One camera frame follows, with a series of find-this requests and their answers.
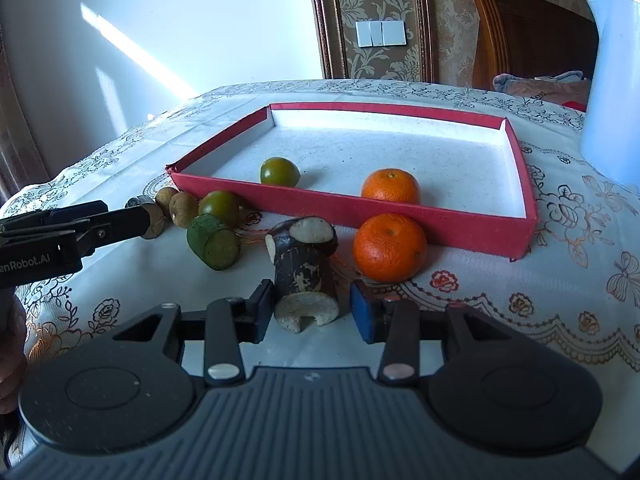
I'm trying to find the pink bedding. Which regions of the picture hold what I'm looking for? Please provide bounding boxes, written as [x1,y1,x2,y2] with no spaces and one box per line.
[492,70,592,109]

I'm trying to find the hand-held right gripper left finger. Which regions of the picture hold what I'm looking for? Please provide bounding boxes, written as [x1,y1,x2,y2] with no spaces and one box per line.
[113,280,275,387]

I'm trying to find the red shallow box tray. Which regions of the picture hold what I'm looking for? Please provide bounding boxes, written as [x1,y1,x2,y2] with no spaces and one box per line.
[166,102,539,262]

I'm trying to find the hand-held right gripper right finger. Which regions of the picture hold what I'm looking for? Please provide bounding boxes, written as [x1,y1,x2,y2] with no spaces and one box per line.
[349,280,507,387]

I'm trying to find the brown curtain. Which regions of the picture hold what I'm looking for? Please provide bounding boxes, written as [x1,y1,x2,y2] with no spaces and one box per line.
[0,10,50,203]

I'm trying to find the person's left forearm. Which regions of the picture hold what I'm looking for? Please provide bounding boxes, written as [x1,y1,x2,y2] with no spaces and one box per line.
[0,294,29,417]

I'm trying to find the green cucumber piece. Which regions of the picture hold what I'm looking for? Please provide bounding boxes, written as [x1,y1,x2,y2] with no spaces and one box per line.
[187,213,242,272]

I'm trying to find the green citrus fruit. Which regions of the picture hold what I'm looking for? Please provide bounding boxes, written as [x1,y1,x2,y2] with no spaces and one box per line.
[259,156,301,187]
[198,190,241,220]

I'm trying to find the wooden wall frame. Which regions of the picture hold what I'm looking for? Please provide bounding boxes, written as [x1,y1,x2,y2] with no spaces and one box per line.
[305,0,437,84]

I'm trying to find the dark sugarcane piece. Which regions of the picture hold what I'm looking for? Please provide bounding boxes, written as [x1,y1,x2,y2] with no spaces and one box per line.
[273,254,342,334]
[264,216,340,264]

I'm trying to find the orange mandarin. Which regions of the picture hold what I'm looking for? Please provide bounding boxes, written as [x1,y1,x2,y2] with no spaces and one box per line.
[352,213,429,283]
[360,168,421,206]

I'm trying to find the wooden headboard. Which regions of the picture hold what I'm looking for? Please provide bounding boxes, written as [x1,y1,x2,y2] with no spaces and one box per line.
[464,0,601,93]

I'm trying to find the brown longan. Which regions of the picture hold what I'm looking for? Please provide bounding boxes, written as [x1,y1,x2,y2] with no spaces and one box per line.
[154,186,180,217]
[142,204,167,240]
[169,191,200,229]

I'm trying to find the white jug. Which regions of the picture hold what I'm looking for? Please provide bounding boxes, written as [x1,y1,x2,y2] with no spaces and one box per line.
[578,0,640,192]

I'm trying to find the white wall switch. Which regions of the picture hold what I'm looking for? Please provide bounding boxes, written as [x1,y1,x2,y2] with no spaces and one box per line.
[355,19,407,49]

